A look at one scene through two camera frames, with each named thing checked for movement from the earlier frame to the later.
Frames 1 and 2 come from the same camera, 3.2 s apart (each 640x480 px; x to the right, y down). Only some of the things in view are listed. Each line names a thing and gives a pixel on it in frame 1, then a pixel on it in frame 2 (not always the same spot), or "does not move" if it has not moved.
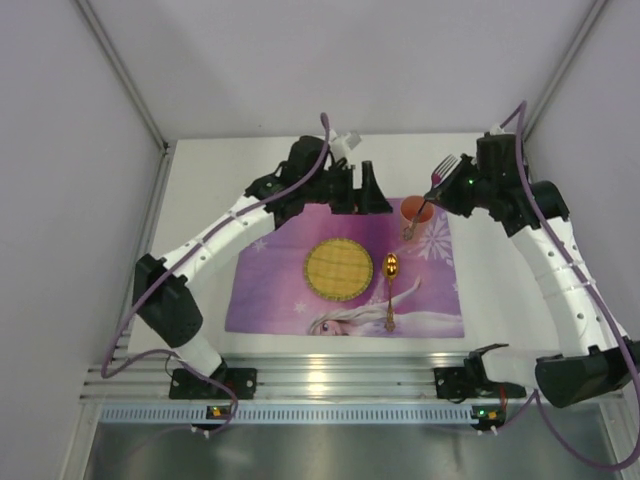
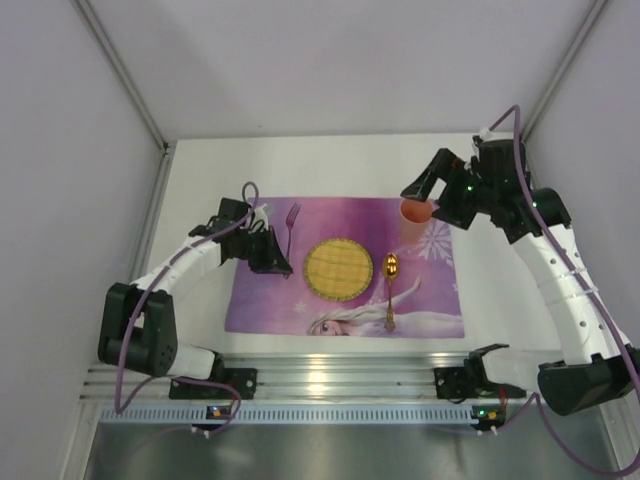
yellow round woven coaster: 338,269 does not move
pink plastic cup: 416,219 does not move
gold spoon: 390,267 does not move
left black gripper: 354,189 to 259,245
